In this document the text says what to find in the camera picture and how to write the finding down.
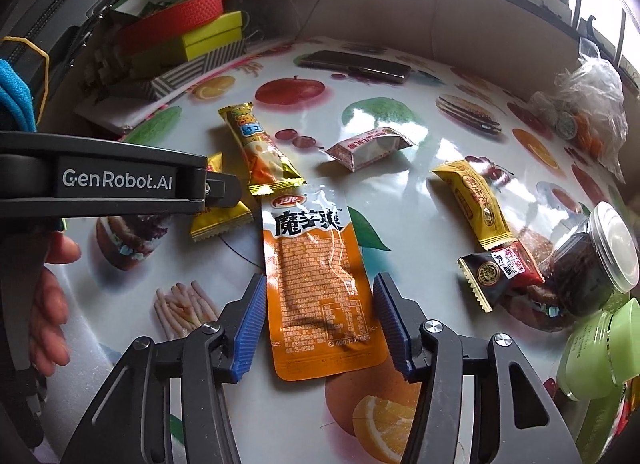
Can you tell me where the light green plastic container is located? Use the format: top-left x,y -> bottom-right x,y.
556,298 -> 639,401

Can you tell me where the fruit print tablecloth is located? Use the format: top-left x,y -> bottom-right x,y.
42,38 -> 639,463

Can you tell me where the yellow orange snack bar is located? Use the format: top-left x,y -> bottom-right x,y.
218,102 -> 305,196

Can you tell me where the yellow candy packet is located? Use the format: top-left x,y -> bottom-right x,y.
432,161 -> 516,250

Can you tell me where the small gold candy packet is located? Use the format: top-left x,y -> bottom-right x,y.
190,178 -> 253,242

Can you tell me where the black red candy packet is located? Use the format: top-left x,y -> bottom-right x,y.
458,239 -> 544,313

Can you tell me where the person's left hand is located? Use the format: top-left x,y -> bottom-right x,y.
29,232 -> 81,377

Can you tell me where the black smartphone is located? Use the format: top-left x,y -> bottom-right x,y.
299,50 -> 411,84

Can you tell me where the red perforated box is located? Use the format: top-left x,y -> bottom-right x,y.
117,0 -> 224,54

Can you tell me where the clear lidded dark jar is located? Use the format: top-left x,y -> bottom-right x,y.
542,202 -> 639,317

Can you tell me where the black zippered bag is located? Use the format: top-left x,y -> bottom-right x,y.
1,0 -> 116,96

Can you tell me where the orange konjac snack pouch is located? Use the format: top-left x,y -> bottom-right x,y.
262,180 -> 387,382

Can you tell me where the green white gift box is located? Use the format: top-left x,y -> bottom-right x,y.
576,377 -> 639,463

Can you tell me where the blue cloth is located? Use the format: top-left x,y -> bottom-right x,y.
0,58 -> 37,132

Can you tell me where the yellow green box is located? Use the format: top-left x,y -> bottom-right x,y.
130,11 -> 243,78

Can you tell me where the clear plastic bag with snacks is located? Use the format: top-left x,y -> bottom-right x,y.
528,38 -> 628,181

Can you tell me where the white pink candy packet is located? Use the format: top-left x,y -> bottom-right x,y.
326,127 -> 414,172

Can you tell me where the striped black white box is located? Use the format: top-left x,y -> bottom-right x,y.
142,39 -> 246,101

